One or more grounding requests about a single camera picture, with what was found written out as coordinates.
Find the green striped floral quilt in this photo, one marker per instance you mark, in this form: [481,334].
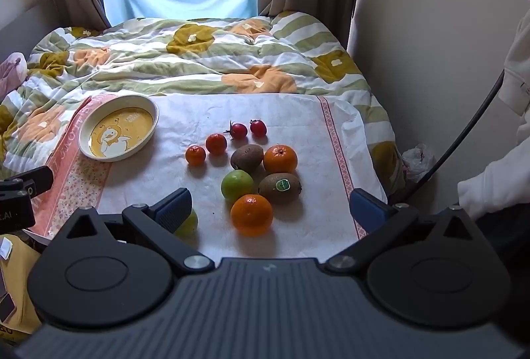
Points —
[207,52]

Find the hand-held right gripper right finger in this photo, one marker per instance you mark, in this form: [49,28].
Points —
[366,210]

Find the white tablecloth with pink border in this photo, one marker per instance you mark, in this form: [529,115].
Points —
[290,114]

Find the white plastic bag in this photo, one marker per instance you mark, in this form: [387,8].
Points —
[418,162]

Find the green apple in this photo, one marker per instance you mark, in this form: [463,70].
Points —
[237,185]
[189,224]

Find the orange-red tomato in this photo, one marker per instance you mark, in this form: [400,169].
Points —
[216,143]
[195,155]

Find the dark red cherry tomato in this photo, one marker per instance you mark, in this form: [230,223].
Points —
[258,127]
[239,131]

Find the yellow bag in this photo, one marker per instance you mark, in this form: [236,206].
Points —
[20,284]

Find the kiwi with green sticker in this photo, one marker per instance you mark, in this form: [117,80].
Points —
[271,190]

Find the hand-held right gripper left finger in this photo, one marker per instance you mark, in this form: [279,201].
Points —
[176,207]

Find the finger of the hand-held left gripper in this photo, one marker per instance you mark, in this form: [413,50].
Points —
[37,178]

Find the grey bed headboard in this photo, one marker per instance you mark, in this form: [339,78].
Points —
[25,21]

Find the person in white sleeve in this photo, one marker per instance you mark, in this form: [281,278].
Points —
[515,65]

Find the pink plush toy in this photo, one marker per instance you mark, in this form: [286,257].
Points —
[10,73]

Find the orange mandarin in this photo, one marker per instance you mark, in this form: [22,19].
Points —
[280,159]
[251,216]

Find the brown kiwi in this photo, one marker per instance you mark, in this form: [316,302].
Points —
[247,157]

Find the yellow duck print bowl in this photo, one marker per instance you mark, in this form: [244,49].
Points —
[124,127]

